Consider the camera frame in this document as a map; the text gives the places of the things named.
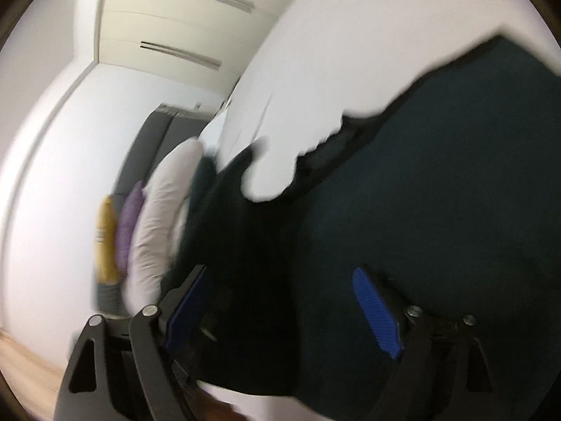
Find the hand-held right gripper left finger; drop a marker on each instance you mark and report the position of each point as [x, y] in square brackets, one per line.
[186, 311]

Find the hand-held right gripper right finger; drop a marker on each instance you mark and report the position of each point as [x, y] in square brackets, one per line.
[377, 311]

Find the dark green sweater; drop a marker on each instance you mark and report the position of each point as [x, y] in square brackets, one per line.
[438, 184]

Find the beige duvet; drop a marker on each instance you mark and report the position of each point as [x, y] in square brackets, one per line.
[160, 219]

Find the yellow pillow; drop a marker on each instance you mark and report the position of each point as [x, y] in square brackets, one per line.
[105, 245]

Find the purple pillow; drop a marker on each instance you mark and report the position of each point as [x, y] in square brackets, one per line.
[128, 223]

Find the grey headboard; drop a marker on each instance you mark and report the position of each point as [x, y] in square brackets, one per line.
[149, 149]

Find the white bed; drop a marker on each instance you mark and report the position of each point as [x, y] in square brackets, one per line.
[350, 52]

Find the cream wardrobe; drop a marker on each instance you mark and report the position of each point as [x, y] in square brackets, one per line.
[175, 17]

